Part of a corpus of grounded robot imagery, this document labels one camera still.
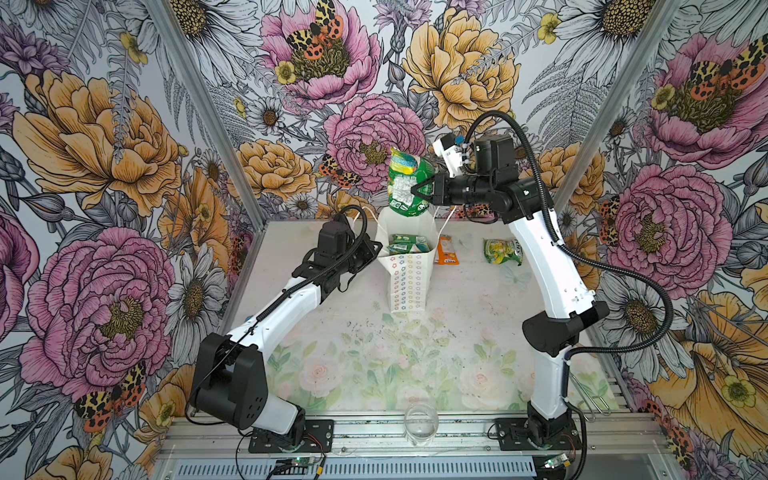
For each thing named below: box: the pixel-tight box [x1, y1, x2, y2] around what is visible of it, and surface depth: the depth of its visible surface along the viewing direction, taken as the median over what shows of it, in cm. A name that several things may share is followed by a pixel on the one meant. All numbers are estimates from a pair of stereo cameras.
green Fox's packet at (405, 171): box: [387, 146, 436, 217], surface depth 68 cm
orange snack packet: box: [434, 234, 460, 265], surface depth 111 cm
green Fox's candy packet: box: [387, 234, 431, 254], surface depth 87 cm
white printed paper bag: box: [377, 207, 439, 313], surface depth 87 cm
